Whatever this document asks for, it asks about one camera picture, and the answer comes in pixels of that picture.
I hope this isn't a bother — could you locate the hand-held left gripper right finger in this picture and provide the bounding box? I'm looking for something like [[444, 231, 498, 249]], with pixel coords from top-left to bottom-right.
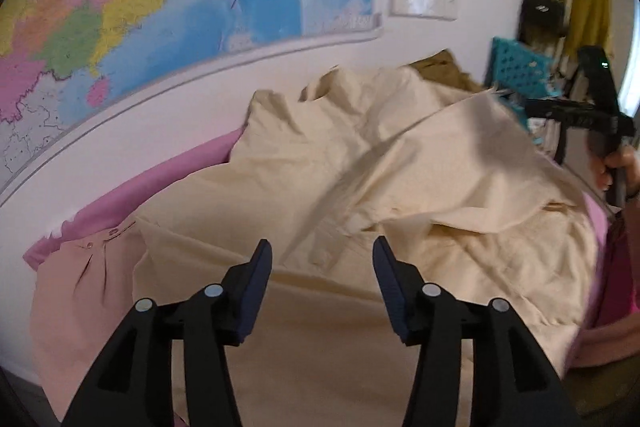
[[372, 235, 584, 427]]

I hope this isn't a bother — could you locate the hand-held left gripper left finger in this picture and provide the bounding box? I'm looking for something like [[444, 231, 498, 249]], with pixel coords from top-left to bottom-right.
[[60, 239, 274, 427]]

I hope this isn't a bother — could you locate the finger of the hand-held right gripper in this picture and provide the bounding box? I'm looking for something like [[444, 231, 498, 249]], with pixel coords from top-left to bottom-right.
[[522, 98, 621, 164]]

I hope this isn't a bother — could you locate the cream large cloth garment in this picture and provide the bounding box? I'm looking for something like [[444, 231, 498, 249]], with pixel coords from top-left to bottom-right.
[[131, 66, 601, 427]]

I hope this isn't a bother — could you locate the person's right hand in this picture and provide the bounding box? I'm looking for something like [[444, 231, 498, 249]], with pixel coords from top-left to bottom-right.
[[589, 146, 640, 204]]

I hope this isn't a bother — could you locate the blue perforated plastic basket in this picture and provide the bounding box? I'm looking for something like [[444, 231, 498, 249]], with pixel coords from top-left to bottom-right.
[[483, 37, 556, 148]]

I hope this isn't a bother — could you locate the mustard yellow hanging garment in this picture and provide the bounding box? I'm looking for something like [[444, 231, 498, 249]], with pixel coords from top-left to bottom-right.
[[529, 0, 615, 68]]

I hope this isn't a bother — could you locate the black hanging bag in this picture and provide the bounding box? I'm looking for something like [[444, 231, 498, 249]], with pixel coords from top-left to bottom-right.
[[520, 0, 568, 38]]

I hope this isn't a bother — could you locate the olive brown jacket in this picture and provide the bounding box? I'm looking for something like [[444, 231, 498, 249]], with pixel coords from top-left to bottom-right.
[[409, 49, 483, 94]]

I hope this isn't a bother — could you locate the pink blanket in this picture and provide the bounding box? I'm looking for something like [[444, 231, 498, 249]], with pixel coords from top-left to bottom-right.
[[22, 127, 615, 269]]

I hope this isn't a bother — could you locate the peach pleated blouse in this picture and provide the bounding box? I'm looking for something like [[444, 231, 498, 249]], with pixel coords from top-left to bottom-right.
[[29, 221, 176, 425]]

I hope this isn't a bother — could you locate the person's pink shirt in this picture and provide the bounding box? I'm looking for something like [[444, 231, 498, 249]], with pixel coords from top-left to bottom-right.
[[570, 206, 640, 368]]

